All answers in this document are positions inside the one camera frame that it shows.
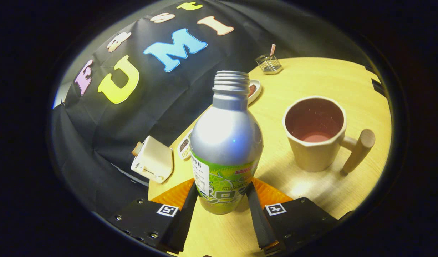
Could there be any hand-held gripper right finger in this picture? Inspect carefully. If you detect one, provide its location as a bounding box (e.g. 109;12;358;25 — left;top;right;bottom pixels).
245;178;339;255

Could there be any silver juice bottle green label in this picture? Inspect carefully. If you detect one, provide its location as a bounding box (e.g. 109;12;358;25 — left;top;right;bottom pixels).
189;70;264;215

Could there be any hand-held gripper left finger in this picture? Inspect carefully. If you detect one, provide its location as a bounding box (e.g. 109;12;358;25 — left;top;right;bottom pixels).
108;178;199;255

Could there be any white oval plate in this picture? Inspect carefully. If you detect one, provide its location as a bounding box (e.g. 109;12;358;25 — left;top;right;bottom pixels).
248;79;262;105

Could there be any white toaster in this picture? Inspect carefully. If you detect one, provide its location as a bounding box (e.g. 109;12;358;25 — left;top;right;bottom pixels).
131;135;174;184

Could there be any wire mesh holder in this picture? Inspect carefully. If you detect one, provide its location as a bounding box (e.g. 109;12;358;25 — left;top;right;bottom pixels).
255;54;283;75

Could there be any black backdrop cloth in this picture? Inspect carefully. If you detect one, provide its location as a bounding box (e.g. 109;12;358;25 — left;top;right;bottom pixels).
50;0;388;218

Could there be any white divided dish of beans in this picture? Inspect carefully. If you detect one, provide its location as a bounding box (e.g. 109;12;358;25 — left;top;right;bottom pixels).
177;129;193;160

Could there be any beige cup wooden handle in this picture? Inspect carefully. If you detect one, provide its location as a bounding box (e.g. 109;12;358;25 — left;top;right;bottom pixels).
282;95;376;175

